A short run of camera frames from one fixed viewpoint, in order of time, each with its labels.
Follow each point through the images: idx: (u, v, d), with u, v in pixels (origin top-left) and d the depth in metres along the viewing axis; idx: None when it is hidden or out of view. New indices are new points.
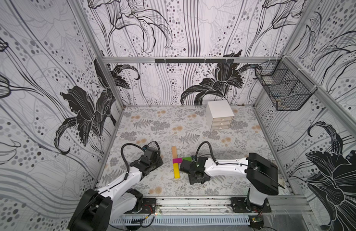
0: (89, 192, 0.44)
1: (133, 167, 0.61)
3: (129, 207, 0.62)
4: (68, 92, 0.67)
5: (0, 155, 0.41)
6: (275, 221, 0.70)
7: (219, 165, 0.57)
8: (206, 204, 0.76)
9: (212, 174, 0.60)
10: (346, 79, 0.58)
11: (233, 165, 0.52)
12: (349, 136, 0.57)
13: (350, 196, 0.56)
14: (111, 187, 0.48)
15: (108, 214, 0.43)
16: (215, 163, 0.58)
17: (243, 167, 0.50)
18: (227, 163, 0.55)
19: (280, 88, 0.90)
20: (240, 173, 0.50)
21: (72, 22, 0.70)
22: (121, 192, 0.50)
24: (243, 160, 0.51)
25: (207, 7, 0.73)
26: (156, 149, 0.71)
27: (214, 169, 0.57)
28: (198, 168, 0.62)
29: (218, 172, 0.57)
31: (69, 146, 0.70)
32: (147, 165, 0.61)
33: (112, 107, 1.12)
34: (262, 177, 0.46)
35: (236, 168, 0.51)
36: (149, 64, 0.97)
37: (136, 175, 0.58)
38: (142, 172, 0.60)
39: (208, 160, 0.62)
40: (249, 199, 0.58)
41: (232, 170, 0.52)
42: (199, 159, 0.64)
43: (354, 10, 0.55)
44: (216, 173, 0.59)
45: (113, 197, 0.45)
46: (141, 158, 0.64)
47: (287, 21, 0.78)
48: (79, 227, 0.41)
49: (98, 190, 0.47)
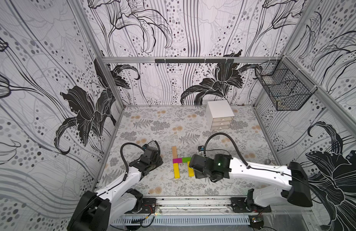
0: (87, 195, 0.44)
1: (133, 167, 0.60)
3: (129, 208, 0.62)
4: (68, 92, 0.67)
5: (0, 155, 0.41)
6: (275, 221, 0.70)
7: (250, 169, 0.48)
8: (207, 204, 0.76)
9: (238, 177, 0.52)
10: (346, 79, 0.58)
11: (272, 173, 0.45)
12: (349, 136, 0.57)
13: (349, 196, 0.56)
14: (110, 188, 0.48)
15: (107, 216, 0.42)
16: (246, 165, 0.50)
17: (286, 177, 0.43)
18: (261, 170, 0.47)
19: (280, 88, 0.91)
20: (281, 183, 0.44)
21: (72, 22, 0.70)
22: (120, 194, 0.50)
24: (284, 169, 0.45)
25: (207, 7, 0.73)
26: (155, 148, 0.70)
27: (244, 173, 0.49)
28: (220, 169, 0.52)
29: (247, 176, 0.50)
31: (69, 146, 0.70)
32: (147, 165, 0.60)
33: (112, 107, 1.12)
34: (307, 189, 0.43)
35: (277, 177, 0.44)
36: (149, 64, 0.97)
37: (137, 175, 0.58)
38: (141, 172, 0.60)
39: (234, 160, 0.52)
40: (254, 201, 0.65)
41: (270, 179, 0.46)
42: (222, 158, 0.54)
43: (354, 10, 0.55)
44: (243, 176, 0.51)
45: (112, 199, 0.45)
46: (140, 158, 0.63)
47: (287, 21, 0.78)
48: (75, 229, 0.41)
49: (96, 192, 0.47)
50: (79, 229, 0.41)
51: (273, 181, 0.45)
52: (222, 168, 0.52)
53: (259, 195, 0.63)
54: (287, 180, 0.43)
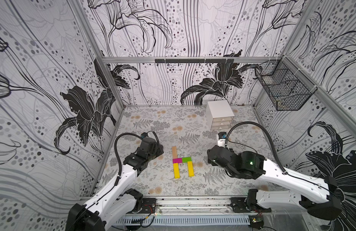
0: (77, 207, 0.41)
1: (127, 165, 0.56)
3: (129, 209, 0.62)
4: (68, 92, 0.67)
5: (0, 155, 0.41)
6: (275, 221, 0.70)
7: (287, 175, 0.44)
8: (207, 204, 0.76)
9: (268, 180, 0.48)
10: (346, 79, 0.58)
11: (309, 184, 0.42)
12: (349, 136, 0.57)
13: (349, 196, 0.56)
14: (100, 198, 0.45)
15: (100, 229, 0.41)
16: (282, 170, 0.45)
17: (323, 190, 0.41)
18: (298, 178, 0.43)
19: (280, 88, 0.91)
20: (318, 196, 0.42)
21: (72, 22, 0.70)
22: (113, 200, 0.47)
24: (320, 182, 0.43)
25: (207, 7, 0.73)
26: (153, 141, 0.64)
27: (279, 178, 0.44)
28: (253, 169, 0.45)
29: (280, 182, 0.46)
31: (69, 146, 0.70)
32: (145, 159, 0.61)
33: (112, 107, 1.12)
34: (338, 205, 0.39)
35: (314, 189, 0.42)
36: (149, 64, 0.97)
37: (132, 174, 0.53)
38: (135, 170, 0.55)
39: (267, 161, 0.47)
40: (258, 202, 0.64)
41: (305, 190, 0.43)
42: (254, 157, 0.48)
43: (354, 10, 0.55)
44: (276, 182, 0.46)
45: (103, 210, 0.42)
46: (137, 151, 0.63)
47: (287, 21, 0.78)
48: None
49: (85, 205, 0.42)
50: None
51: (310, 193, 0.43)
52: (255, 168, 0.46)
53: (268, 198, 0.61)
54: (325, 194, 0.41)
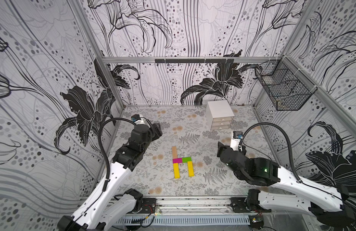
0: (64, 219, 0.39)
1: (117, 163, 0.48)
3: (131, 208, 0.63)
4: (68, 92, 0.67)
5: (0, 155, 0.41)
6: (275, 221, 0.70)
7: (301, 184, 0.44)
8: (206, 204, 0.76)
9: (280, 187, 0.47)
10: (346, 79, 0.58)
11: (323, 193, 0.43)
12: (349, 136, 0.57)
13: (350, 196, 0.56)
14: (89, 207, 0.41)
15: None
16: (296, 178, 0.45)
17: (336, 199, 0.42)
18: (312, 187, 0.43)
19: (280, 88, 0.91)
20: (332, 205, 0.42)
21: (72, 22, 0.70)
22: (103, 206, 0.42)
24: (334, 190, 0.43)
25: (207, 7, 0.73)
26: (146, 130, 0.53)
27: (294, 186, 0.44)
28: (268, 175, 0.45)
29: (294, 190, 0.46)
31: (69, 146, 0.70)
32: (139, 151, 0.54)
33: (112, 107, 1.12)
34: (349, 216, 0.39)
35: (328, 198, 0.42)
36: (149, 64, 0.97)
37: (122, 174, 0.47)
38: (127, 168, 0.48)
39: (281, 169, 0.46)
40: (260, 203, 0.64)
41: (319, 198, 0.43)
42: (269, 164, 0.47)
43: (354, 10, 0.55)
44: (289, 190, 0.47)
45: (92, 220, 0.39)
46: (130, 142, 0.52)
47: (287, 21, 0.78)
48: None
49: (72, 217, 0.39)
50: None
51: (324, 202, 0.43)
52: (270, 175, 0.45)
53: (272, 200, 0.61)
54: (339, 203, 0.41)
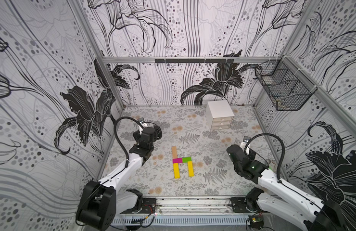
0: (90, 184, 0.43)
1: (133, 153, 0.60)
3: (131, 205, 0.62)
4: (68, 92, 0.67)
5: (0, 155, 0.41)
6: (275, 221, 0.70)
7: (280, 184, 0.51)
8: (207, 204, 0.76)
9: (264, 185, 0.56)
10: (346, 79, 0.58)
11: (300, 197, 0.47)
12: (349, 136, 0.57)
13: (349, 196, 0.56)
14: (113, 176, 0.47)
15: (112, 206, 0.43)
16: (276, 178, 0.53)
17: (313, 206, 0.44)
18: (292, 191, 0.48)
19: (280, 88, 0.91)
20: (305, 210, 0.45)
21: (72, 22, 0.70)
22: (124, 180, 0.50)
24: (317, 200, 0.45)
25: (207, 7, 0.73)
26: (153, 131, 0.65)
27: (273, 185, 0.52)
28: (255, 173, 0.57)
29: (275, 189, 0.53)
31: (69, 146, 0.70)
32: (149, 149, 0.66)
33: (112, 107, 1.12)
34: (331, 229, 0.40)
35: (303, 202, 0.45)
36: (149, 64, 0.97)
37: (140, 160, 0.58)
38: (142, 158, 0.59)
39: (269, 170, 0.56)
40: (257, 200, 0.65)
41: (295, 201, 0.47)
42: (260, 163, 0.60)
43: (354, 10, 0.55)
44: (271, 188, 0.54)
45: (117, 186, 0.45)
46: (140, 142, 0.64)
47: (287, 21, 0.78)
48: (87, 216, 0.42)
49: (100, 181, 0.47)
50: (89, 216, 0.42)
51: (299, 205, 0.47)
52: (256, 172, 0.57)
53: (271, 202, 0.60)
54: (314, 210, 0.43)
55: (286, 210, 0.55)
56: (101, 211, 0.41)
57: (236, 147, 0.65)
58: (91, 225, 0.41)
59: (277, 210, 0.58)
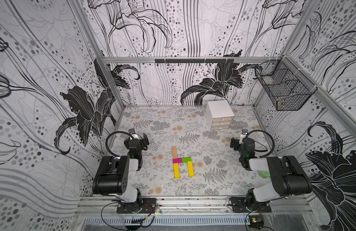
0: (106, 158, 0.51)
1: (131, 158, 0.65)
3: (133, 200, 0.64)
4: (68, 92, 0.67)
5: (0, 155, 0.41)
6: (275, 221, 0.70)
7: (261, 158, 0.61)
8: (206, 204, 0.76)
9: (252, 166, 0.69)
10: (346, 79, 0.58)
11: None
12: (349, 136, 0.57)
13: (350, 196, 0.56)
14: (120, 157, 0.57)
15: (128, 170, 0.51)
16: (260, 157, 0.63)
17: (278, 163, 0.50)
18: (265, 158, 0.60)
19: (280, 88, 0.90)
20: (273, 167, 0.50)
21: (72, 22, 0.70)
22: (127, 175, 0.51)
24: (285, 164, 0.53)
25: (207, 7, 0.73)
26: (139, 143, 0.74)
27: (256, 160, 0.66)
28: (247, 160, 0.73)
29: (258, 165, 0.65)
31: (69, 146, 0.70)
32: (139, 158, 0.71)
33: (112, 107, 1.12)
34: (282, 171, 0.48)
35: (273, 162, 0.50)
36: (149, 64, 0.97)
37: (135, 162, 0.66)
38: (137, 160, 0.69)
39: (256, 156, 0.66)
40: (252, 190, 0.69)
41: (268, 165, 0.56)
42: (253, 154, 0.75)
43: (354, 10, 0.55)
44: (255, 166, 0.67)
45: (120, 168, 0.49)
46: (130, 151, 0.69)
47: (287, 21, 0.78)
48: (104, 183, 0.46)
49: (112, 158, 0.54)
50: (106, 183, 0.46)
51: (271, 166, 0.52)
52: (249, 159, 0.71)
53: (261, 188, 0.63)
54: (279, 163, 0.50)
55: (268, 185, 0.57)
56: (120, 168, 0.49)
57: (251, 140, 0.75)
58: (111, 186, 0.45)
59: (265, 189, 0.60)
